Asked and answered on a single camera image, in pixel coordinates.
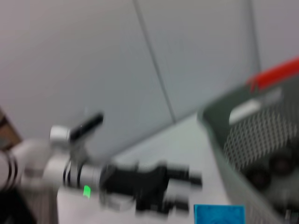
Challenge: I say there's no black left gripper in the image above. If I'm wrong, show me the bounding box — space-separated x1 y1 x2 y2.
100 160 203 217

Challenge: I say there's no blue square toy plate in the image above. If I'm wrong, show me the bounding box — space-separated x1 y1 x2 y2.
193 204 246 224

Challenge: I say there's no grey perforated storage basket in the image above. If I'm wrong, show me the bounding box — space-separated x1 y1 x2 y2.
197 77 299 224

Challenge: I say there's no orange basket latch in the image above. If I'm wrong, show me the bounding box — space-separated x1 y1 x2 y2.
246 56 299 92

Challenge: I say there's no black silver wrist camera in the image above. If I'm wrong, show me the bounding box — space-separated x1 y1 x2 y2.
49 112 105 164

